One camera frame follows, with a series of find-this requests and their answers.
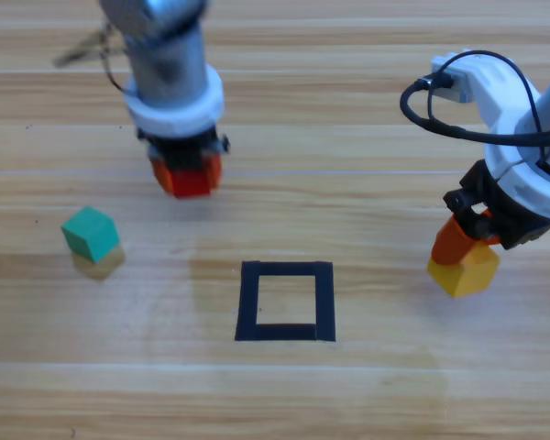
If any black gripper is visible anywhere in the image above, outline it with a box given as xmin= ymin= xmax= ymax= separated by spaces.
xmin=136 ymin=126 xmax=233 ymax=197
xmin=430 ymin=158 xmax=550 ymax=267

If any red wooden cube block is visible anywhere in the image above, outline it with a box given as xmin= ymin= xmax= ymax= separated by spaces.
xmin=170 ymin=168 xmax=213 ymax=200

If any yellow wooden cube block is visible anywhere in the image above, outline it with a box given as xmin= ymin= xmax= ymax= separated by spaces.
xmin=426 ymin=238 xmax=501 ymax=299

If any green wooden cube block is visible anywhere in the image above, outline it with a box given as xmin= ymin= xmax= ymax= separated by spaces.
xmin=60 ymin=205 xmax=121 ymax=265

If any black tape square outline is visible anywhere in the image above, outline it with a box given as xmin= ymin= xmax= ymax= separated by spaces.
xmin=234 ymin=260 xmax=336 ymax=343

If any thick black camera cable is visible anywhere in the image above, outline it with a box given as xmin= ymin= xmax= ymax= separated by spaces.
xmin=399 ymin=75 xmax=550 ymax=148
xmin=52 ymin=27 xmax=129 ymax=70

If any thin black arm wire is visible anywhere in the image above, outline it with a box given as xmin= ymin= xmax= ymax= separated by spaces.
xmin=442 ymin=49 xmax=550 ymax=178
xmin=101 ymin=22 xmax=137 ymax=95

